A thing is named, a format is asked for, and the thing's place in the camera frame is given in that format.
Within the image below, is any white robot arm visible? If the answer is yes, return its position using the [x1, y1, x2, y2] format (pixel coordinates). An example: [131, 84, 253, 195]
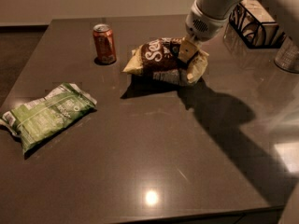
[178, 0, 242, 63]

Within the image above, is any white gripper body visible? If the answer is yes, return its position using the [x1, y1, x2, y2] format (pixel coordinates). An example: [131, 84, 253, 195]
[185, 0, 228, 42]

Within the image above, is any brown sea salt chip bag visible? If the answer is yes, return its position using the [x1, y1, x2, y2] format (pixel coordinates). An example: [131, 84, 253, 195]
[123, 37, 208, 86]

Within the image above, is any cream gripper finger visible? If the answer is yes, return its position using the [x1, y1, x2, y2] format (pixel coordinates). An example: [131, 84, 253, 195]
[178, 36, 200, 63]

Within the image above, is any black wire napkin holder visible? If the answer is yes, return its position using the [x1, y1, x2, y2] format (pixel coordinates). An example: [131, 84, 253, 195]
[229, 0, 286, 49]

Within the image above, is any red coke can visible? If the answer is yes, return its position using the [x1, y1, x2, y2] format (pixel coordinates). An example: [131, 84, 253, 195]
[93, 23, 117, 64]

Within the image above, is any clear glass jar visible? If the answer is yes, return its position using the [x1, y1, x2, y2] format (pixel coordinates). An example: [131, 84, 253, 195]
[274, 36, 299, 74]

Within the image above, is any white napkins stack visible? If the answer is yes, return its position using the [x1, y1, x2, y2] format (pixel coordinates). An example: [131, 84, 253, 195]
[241, 0, 279, 47]

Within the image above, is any green chip bag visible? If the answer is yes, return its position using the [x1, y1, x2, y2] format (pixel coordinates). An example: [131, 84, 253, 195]
[0, 83, 97, 153]

